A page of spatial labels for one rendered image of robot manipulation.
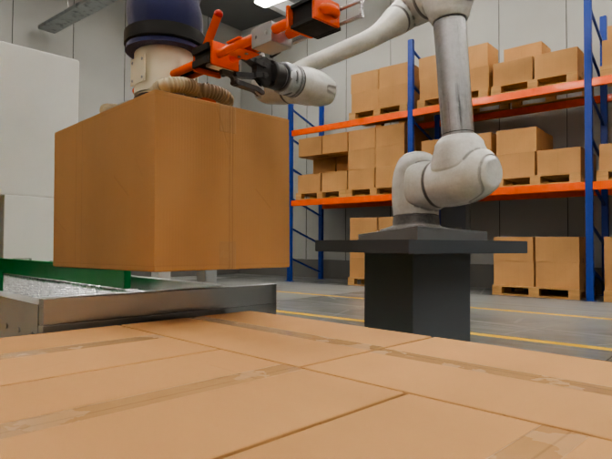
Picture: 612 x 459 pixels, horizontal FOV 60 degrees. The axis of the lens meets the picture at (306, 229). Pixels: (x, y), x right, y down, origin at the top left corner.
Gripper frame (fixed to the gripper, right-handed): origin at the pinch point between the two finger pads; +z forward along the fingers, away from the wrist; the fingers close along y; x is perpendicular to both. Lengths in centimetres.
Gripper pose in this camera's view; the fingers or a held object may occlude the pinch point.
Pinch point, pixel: (219, 58)
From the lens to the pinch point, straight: 142.8
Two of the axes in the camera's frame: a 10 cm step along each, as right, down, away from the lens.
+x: -7.1, 0.2, 7.0
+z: -7.0, -0.2, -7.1
